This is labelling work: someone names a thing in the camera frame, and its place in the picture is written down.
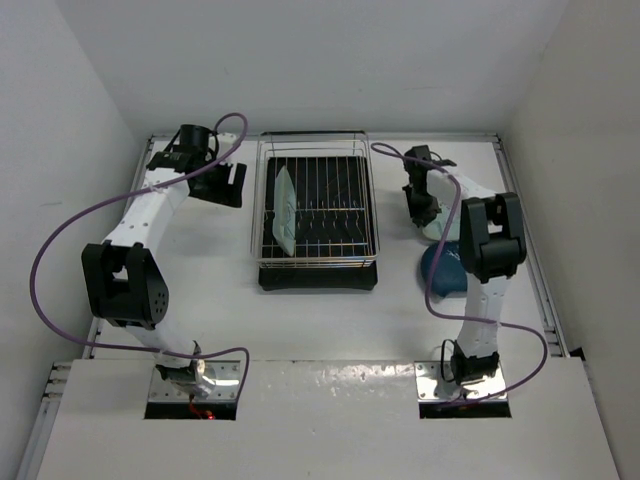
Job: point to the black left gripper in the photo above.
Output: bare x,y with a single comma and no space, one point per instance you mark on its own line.
225,193

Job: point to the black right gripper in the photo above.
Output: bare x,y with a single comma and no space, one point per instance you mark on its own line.
417,215

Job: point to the light green plate with berries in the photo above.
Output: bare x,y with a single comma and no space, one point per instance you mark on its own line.
435,229

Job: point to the dark blue round plate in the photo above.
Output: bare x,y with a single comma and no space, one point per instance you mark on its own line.
450,278

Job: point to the light green rectangular plate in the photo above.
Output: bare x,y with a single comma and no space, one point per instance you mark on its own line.
285,209

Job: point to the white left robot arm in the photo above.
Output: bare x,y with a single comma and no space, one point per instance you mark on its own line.
124,283

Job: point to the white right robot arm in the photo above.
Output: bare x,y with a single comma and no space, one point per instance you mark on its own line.
491,246

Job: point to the black drip tray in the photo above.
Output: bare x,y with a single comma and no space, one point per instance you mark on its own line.
320,277

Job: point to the metal wire dish rack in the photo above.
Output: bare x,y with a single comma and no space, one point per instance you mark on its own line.
307,144

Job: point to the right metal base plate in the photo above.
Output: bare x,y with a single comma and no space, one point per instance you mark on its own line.
435,384

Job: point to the metal base plate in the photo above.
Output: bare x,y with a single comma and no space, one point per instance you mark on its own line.
205,381
435,384

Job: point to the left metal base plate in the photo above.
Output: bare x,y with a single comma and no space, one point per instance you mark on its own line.
205,381

